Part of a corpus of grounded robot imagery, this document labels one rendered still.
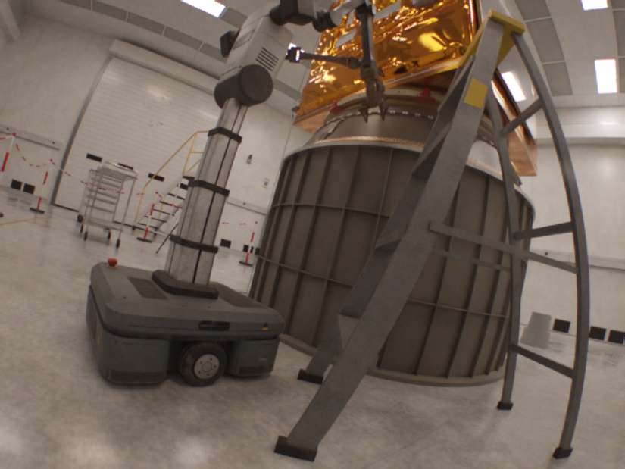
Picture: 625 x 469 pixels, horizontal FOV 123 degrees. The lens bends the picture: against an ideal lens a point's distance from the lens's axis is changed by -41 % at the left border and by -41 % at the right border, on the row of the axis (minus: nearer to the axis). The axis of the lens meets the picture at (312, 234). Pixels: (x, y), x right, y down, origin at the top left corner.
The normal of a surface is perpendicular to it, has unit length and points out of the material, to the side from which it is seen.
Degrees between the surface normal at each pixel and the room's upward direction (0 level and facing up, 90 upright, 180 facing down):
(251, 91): 90
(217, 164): 90
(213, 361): 90
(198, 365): 90
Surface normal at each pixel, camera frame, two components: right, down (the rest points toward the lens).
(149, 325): 0.73, 0.13
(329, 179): -0.63, -0.22
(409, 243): -0.05, -0.15
